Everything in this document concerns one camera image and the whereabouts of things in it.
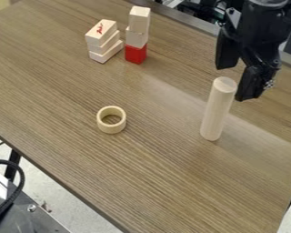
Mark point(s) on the flat cream block, red mark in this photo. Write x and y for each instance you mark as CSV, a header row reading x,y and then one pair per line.
x,y
99,32

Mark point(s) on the red cube block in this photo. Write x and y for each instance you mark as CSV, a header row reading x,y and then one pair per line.
x,y
135,54

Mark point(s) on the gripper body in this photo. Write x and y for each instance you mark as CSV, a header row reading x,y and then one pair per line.
x,y
261,30

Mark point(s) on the cream wooden cylinder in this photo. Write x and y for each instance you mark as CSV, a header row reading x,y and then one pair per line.
x,y
216,112

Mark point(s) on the cream cube block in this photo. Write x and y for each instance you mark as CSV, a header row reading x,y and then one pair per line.
x,y
139,19
136,38

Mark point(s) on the black machine base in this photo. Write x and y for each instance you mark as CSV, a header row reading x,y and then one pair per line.
x,y
18,215

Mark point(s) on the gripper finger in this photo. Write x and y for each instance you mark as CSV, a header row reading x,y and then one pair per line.
x,y
227,51
251,85

